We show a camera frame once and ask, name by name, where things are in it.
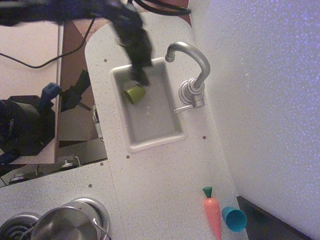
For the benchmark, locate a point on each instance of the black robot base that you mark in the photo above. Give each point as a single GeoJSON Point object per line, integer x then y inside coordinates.
{"type": "Point", "coordinates": [26, 128]}

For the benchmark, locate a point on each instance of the teal plastic cup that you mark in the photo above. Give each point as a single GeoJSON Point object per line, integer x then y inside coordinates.
{"type": "Point", "coordinates": [235, 219]}

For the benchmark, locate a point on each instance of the grey toy sink basin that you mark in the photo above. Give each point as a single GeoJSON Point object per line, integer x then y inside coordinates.
{"type": "Point", "coordinates": [151, 121]}

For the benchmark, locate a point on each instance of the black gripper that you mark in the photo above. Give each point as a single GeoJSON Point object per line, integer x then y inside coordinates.
{"type": "Point", "coordinates": [129, 28]}

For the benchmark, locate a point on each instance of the stainless steel pot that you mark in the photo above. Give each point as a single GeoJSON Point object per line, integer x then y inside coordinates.
{"type": "Point", "coordinates": [83, 218]}

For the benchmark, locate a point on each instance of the silver stove burner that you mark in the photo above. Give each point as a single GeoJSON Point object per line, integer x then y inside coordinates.
{"type": "Point", "coordinates": [19, 227]}

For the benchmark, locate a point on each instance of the orange toy carrot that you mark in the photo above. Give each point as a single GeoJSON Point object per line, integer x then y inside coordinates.
{"type": "Point", "coordinates": [212, 212]}

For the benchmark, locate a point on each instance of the green plastic cup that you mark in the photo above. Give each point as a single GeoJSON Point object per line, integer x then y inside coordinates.
{"type": "Point", "coordinates": [134, 94]}

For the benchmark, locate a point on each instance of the blue clamp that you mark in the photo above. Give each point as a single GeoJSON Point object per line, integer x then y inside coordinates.
{"type": "Point", "coordinates": [49, 92]}

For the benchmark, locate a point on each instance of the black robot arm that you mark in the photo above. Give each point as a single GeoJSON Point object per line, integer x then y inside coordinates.
{"type": "Point", "coordinates": [15, 12]}

